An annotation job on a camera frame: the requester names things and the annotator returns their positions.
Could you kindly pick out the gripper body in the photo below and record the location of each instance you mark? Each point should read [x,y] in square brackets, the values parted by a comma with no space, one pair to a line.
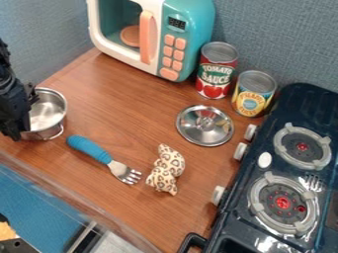
[14,105]

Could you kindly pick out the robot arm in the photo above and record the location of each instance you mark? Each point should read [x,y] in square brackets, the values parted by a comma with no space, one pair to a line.
[3,59]

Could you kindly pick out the silver pot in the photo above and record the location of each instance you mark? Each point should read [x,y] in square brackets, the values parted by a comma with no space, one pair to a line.
[46,112]

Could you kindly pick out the spotted plush toy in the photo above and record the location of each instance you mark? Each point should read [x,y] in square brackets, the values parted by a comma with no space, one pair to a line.
[167,169]

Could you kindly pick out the toy microwave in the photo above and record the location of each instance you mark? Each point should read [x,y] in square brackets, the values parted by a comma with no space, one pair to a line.
[176,36]

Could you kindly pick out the silver lid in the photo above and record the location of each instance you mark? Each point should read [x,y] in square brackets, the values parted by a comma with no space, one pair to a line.
[204,125]

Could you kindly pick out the red tomato can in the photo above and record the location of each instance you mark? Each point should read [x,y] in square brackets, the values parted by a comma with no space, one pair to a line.
[216,72]

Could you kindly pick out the yellow can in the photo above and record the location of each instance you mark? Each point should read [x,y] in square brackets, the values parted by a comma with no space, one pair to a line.
[253,95]

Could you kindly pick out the toy stove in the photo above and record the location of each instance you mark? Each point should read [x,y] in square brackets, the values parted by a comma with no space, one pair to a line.
[286,171]

